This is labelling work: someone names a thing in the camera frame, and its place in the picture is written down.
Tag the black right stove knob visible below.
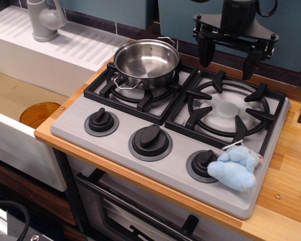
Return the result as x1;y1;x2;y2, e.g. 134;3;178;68
186;150;218;183

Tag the black right burner grate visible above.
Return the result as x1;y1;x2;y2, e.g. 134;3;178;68
165;70;290;156

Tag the black oven door handle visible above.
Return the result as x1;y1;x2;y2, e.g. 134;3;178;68
75;169;198;240

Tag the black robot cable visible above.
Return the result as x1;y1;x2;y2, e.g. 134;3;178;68
255;0;278;18

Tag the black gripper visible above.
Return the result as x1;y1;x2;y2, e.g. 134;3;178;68
193;1;279;81

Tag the black stove knob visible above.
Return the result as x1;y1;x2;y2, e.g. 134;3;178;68
128;124;173;162
186;150;218;183
84;107;119;137

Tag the black braided cable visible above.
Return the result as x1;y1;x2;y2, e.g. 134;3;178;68
0;200;31;241

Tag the black left stove knob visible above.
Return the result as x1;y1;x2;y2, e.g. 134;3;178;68
84;107;119;137

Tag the orange plastic plate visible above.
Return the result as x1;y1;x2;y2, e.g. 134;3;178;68
20;102;61;129

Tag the toy oven door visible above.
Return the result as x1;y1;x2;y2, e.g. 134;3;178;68
67;156;248;240

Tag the black middle stove knob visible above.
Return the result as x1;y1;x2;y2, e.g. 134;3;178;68
128;124;173;162

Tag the black left burner grate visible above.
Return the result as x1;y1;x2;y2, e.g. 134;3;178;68
84;62;198;125

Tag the grey toy stove top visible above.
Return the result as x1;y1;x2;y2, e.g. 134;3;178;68
49;62;291;220

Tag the light blue plush toy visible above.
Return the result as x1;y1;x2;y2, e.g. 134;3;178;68
208;146;263;192

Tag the stainless steel pot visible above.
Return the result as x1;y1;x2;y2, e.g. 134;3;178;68
113;37;180;90

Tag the white toy sink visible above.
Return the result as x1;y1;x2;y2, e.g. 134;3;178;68
0;6;128;191

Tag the black burner grate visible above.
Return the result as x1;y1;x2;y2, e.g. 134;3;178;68
84;62;198;125
165;70;290;156

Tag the grey toy faucet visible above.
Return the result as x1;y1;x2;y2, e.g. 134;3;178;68
27;0;66;42

